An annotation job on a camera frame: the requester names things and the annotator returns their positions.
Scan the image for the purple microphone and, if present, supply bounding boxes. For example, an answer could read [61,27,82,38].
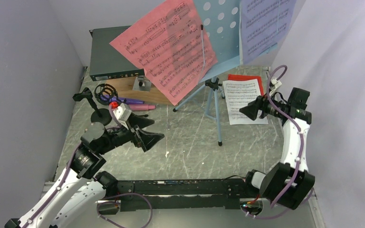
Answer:
[101,95,144,105]

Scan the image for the light blue music stand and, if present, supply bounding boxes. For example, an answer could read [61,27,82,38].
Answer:
[173,0,243,146]

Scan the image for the white sheet music page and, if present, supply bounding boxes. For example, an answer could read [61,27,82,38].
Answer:
[223,79,269,125]

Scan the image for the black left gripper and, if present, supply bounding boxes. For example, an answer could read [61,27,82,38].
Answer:
[97,112,164,154]

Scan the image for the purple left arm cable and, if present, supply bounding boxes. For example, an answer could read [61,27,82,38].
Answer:
[20,105,153,228]

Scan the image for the red sheet music papers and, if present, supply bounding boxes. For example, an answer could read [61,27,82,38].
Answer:
[227,74,264,95]

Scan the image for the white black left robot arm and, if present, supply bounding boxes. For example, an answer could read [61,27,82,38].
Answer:
[5,114,164,228]

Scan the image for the pink microphone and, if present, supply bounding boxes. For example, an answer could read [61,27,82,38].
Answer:
[129,104,156,111]

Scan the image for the dark green rack unit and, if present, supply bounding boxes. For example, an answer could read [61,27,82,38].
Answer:
[89,26,144,81]

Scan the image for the pink sheet music page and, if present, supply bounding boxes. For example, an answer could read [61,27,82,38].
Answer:
[110,0,218,105]

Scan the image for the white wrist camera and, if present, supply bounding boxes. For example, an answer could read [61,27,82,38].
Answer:
[269,78,282,93]
[108,102,132,125]

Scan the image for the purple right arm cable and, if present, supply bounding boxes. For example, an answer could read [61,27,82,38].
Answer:
[240,64,314,220]

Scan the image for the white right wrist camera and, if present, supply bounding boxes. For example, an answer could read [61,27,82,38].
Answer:
[269,78,282,93]

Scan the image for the grey metal bracket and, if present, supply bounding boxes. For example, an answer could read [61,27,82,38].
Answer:
[133,76,152,92]

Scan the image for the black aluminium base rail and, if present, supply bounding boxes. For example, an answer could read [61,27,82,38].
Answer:
[98,177,259,215]

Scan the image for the black tripod mic stand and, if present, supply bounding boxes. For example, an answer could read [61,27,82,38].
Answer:
[94,84,122,105]

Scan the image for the black round-base mic stand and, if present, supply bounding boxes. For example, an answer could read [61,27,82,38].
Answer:
[72,87,112,126]

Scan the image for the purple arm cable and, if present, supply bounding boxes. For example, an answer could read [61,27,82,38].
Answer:
[240,64,314,220]
[20,105,153,228]

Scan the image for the lavender sheet music page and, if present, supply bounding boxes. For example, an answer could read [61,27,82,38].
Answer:
[240,0,297,64]

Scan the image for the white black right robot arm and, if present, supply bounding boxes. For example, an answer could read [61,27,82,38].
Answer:
[239,87,315,210]

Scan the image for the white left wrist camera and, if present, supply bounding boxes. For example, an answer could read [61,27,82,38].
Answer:
[108,102,132,125]

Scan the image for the wooden board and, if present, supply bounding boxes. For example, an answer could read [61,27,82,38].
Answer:
[105,77,181,106]

